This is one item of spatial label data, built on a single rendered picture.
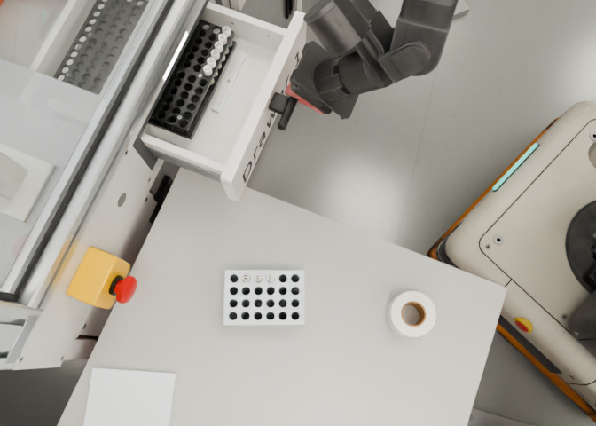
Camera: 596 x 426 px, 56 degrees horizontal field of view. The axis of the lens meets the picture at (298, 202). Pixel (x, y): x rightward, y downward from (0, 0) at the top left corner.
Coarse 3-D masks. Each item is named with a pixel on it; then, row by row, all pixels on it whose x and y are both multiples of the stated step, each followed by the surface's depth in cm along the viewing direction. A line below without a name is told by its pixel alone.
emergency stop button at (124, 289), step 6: (132, 276) 78; (120, 282) 78; (126, 282) 77; (132, 282) 77; (114, 288) 77; (120, 288) 76; (126, 288) 76; (132, 288) 78; (120, 294) 76; (126, 294) 77; (132, 294) 78; (120, 300) 77; (126, 300) 77
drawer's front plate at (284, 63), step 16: (288, 32) 83; (304, 32) 88; (288, 48) 82; (272, 64) 82; (288, 64) 85; (272, 80) 81; (288, 80) 90; (272, 96) 82; (256, 112) 80; (272, 112) 87; (256, 128) 80; (240, 144) 78; (256, 144) 84; (240, 160) 78; (256, 160) 89; (224, 176) 77; (240, 176) 82; (240, 192) 86
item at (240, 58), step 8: (240, 56) 91; (232, 64) 90; (240, 64) 90; (232, 72) 90; (224, 80) 90; (232, 80) 90; (224, 88) 89; (224, 96) 89; (216, 104) 89; (216, 112) 89
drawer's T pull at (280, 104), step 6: (276, 96) 82; (282, 96) 82; (276, 102) 82; (282, 102) 82; (288, 102) 82; (294, 102) 82; (270, 108) 82; (276, 108) 82; (282, 108) 82; (288, 108) 82; (282, 114) 81; (288, 114) 81; (282, 120) 81; (288, 120) 81; (282, 126) 81
